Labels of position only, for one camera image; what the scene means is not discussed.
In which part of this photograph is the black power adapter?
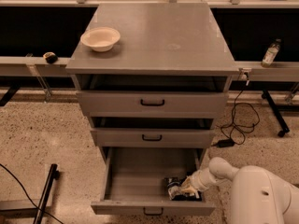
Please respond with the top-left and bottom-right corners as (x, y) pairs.
(216, 139), (235, 148)

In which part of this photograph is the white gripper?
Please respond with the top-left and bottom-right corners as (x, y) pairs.
(180, 168), (225, 199)

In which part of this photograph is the black floor cable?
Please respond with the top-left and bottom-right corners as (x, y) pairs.
(0, 162), (64, 224)

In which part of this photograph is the bottom grey drawer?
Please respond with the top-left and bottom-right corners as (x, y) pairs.
(92, 147), (215, 216)

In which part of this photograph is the black caster table leg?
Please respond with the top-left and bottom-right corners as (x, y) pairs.
(262, 90), (290, 137)

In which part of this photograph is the blue chip bag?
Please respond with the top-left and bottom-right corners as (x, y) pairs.
(164, 177), (202, 202)

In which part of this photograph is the top grey drawer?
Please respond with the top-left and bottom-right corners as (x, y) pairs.
(77, 91), (228, 119)

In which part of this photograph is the white bowl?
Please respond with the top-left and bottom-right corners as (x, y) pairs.
(80, 27), (121, 52)

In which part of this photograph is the black and yellow tape measure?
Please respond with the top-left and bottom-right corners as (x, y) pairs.
(43, 52), (58, 63)

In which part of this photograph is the clear plastic bottle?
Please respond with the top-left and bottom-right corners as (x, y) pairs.
(261, 38), (281, 67)

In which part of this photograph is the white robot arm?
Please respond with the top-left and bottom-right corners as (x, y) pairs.
(181, 157), (299, 224)

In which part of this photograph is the middle grey drawer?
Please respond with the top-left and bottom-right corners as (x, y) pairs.
(91, 128), (214, 148)

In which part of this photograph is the black metal stand leg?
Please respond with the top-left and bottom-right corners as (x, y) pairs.
(33, 163), (59, 224)

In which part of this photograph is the grey drawer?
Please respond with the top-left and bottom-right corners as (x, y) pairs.
(92, 147), (215, 216)
(91, 128), (214, 148)
(77, 91), (228, 119)

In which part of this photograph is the grey drawer cabinet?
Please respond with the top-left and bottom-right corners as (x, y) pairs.
(64, 2), (240, 161)

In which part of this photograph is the grey rail frame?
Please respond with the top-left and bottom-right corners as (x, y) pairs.
(0, 57), (69, 77)

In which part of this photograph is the white wall plug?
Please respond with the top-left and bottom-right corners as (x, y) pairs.
(239, 68), (251, 81)

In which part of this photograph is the black power cable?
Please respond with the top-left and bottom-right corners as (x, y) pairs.
(211, 80), (261, 147)

